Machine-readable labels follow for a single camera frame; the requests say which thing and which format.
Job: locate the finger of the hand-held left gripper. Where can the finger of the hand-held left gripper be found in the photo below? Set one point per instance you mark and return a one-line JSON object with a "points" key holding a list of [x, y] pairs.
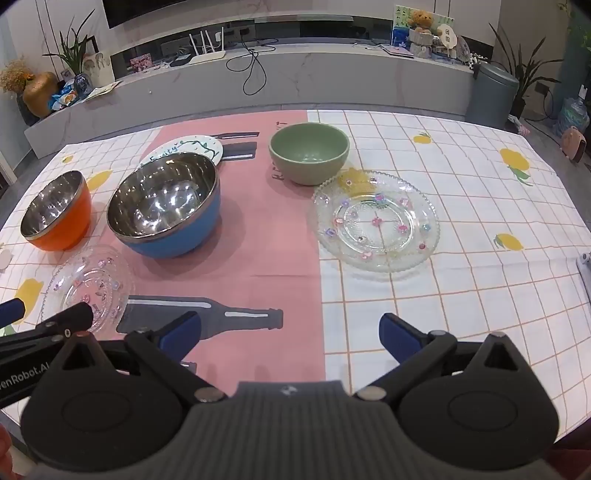
{"points": [[69, 318], [11, 311]]}

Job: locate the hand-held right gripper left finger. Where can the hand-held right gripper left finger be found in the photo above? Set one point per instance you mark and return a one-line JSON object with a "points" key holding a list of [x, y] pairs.
{"points": [[181, 331]]}

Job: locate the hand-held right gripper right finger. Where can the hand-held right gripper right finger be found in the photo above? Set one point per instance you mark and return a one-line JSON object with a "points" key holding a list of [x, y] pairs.
{"points": [[396, 336]]}

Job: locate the small clear glass plate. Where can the small clear glass plate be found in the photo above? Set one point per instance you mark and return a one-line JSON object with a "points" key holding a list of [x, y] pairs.
{"points": [[92, 277]]}

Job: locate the orange steel-lined bowl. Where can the orange steel-lined bowl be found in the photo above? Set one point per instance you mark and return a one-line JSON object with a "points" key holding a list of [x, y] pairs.
{"points": [[69, 230]]}

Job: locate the blue steel-lined bowl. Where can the blue steel-lined bowl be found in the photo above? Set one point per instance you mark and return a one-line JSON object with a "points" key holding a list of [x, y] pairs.
{"points": [[175, 240]]}

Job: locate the large clear glass plate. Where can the large clear glass plate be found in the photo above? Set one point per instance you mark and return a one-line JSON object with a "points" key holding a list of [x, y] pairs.
{"points": [[374, 221]]}

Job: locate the green ceramic bowl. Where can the green ceramic bowl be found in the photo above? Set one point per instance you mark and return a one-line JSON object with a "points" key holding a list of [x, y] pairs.
{"points": [[304, 173]]}

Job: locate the white fruit-printed plate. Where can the white fruit-printed plate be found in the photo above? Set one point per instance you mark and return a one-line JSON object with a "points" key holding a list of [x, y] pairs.
{"points": [[203, 145]]}

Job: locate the pink and white printed tablecloth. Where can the pink and white printed tablecloth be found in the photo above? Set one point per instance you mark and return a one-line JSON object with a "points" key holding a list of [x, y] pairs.
{"points": [[258, 230]]}

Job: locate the gold vase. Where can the gold vase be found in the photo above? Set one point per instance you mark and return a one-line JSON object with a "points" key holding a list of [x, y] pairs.
{"points": [[40, 94]]}

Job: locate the dried flower bunch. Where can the dried flower bunch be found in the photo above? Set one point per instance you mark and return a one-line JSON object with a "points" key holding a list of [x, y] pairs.
{"points": [[16, 76]]}

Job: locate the white elephant-printed card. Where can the white elephant-printed card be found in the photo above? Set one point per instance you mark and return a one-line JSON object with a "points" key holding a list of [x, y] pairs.
{"points": [[99, 69]]}

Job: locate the grey trash bin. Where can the grey trash bin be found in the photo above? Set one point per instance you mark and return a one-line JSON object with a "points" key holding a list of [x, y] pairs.
{"points": [[491, 97]]}

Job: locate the pink small appliance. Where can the pink small appliance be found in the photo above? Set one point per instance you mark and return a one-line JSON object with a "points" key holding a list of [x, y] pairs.
{"points": [[576, 144]]}

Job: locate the grey low cabinet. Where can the grey low cabinet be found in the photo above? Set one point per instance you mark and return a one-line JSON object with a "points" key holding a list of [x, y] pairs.
{"points": [[323, 78]]}

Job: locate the green plant in small vase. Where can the green plant in small vase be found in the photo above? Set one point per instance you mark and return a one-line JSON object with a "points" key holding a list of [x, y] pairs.
{"points": [[76, 50]]}

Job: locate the white router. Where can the white router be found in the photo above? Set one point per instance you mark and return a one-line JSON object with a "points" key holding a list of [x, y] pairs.
{"points": [[207, 53]]}

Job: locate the blue water bottle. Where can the blue water bottle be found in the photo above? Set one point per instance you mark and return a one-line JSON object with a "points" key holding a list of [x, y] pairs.
{"points": [[571, 117]]}

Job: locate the long-leaf potted plant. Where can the long-leaf potted plant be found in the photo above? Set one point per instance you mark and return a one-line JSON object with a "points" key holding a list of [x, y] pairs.
{"points": [[519, 69]]}

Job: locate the brown teddy bear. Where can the brown teddy bear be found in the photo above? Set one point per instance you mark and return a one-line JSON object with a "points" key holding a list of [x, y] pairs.
{"points": [[422, 21]]}

